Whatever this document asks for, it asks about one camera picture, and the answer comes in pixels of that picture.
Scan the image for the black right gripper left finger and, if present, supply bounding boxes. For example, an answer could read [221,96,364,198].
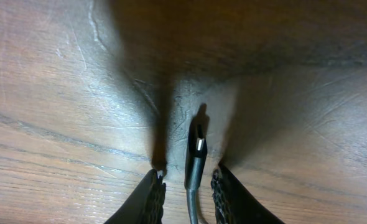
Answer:
[105,169,166,224]

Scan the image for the black USB charging cable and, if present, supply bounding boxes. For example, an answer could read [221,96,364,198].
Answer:
[183,124,208,224]

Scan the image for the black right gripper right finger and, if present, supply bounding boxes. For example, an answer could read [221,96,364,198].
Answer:
[211,163,283,224]

